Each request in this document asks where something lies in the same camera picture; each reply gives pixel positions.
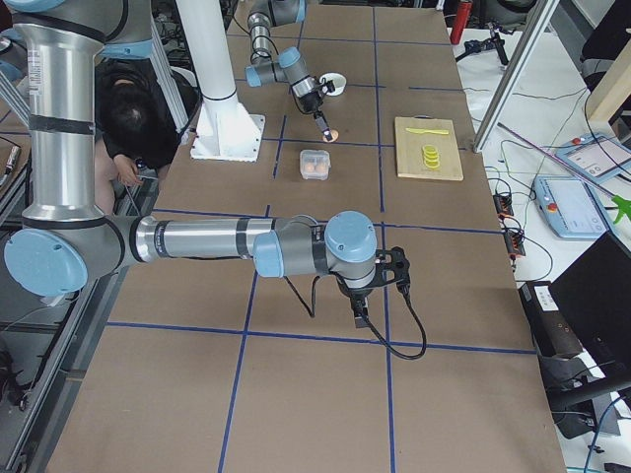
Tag black monitor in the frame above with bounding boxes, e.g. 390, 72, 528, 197
550, 232, 630, 370

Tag teach pendant tablet far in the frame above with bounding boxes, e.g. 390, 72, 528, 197
555, 133, 630, 183

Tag grabber stick green tip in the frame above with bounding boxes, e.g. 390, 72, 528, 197
497, 122, 631, 224

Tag teach pendant tablet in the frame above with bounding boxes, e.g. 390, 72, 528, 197
533, 175, 611, 240
555, 133, 630, 183

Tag person in black jacket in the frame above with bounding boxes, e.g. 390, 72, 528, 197
95, 59, 181, 215

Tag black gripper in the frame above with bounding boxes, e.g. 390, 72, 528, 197
298, 91, 333, 140
334, 273, 379, 329

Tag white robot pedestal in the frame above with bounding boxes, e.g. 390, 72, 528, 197
176, 0, 265, 163

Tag brown egg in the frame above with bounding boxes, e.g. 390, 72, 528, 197
323, 129, 339, 143

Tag clear plastic egg carton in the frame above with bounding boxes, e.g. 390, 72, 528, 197
300, 150, 330, 180

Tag aluminium frame post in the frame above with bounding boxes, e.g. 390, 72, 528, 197
472, 0, 560, 153

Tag white bowl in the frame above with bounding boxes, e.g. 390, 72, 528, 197
319, 72, 347, 97

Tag red cylinder bottle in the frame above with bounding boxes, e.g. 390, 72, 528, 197
450, 0, 472, 45

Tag yellow plastic knife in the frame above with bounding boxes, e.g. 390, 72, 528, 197
405, 127, 450, 136

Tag teach pendant tablet near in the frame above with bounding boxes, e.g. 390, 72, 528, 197
533, 175, 611, 240

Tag yellow lemon slices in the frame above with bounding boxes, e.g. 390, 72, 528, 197
422, 145, 441, 170

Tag wooden cutting board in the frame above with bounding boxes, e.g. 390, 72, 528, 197
394, 116, 463, 181

